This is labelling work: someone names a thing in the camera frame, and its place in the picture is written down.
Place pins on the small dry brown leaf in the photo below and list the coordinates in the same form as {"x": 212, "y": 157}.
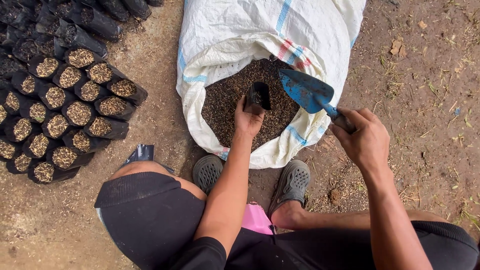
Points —
{"x": 422, "y": 24}

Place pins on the person's left leg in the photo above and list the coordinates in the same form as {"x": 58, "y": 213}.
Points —
{"x": 135, "y": 167}

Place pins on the blue metal garden trowel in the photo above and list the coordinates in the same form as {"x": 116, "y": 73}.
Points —
{"x": 303, "y": 92}

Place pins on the person's leg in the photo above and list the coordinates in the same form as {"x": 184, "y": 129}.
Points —
{"x": 135, "y": 167}
{"x": 322, "y": 219}

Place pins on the person's right leg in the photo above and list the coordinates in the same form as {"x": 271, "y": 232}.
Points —
{"x": 322, "y": 219}

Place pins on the dark husk soil mix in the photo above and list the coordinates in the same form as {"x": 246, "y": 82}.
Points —
{"x": 225, "y": 108}

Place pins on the grey right clog shoe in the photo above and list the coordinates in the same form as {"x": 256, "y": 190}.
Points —
{"x": 293, "y": 183}

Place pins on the grey left clog shoe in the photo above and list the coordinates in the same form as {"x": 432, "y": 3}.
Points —
{"x": 207, "y": 173}

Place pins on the pink plastic stool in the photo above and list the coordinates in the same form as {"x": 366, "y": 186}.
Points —
{"x": 255, "y": 219}

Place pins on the flat pile of empty black bags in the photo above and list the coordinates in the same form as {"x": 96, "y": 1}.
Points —
{"x": 140, "y": 153}

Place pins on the white woven sack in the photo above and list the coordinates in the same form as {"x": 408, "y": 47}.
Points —
{"x": 240, "y": 33}

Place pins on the person's right hand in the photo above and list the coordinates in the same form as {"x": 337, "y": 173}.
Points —
{"x": 367, "y": 142}

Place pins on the large dry brown leaf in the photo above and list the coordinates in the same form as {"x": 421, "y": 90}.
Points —
{"x": 397, "y": 48}

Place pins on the person's left hand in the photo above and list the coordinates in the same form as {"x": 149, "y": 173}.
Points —
{"x": 247, "y": 123}

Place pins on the group of filled black grow bags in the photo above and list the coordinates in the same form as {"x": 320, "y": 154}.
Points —
{"x": 60, "y": 97}

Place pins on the person's black shorts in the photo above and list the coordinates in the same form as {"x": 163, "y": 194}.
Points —
{"x": 150, "y": 225}

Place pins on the grey clog shoe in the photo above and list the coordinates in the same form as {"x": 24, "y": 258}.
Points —
{"x": 207, "y": 173}
{"x": 293, "y": 183}

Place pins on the person's right fingers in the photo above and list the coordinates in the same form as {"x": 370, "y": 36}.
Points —
{"x": 343, "y": 131}

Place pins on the small black plastic grow bag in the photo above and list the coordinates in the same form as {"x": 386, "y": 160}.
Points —
{"x": 258, "y": 98}

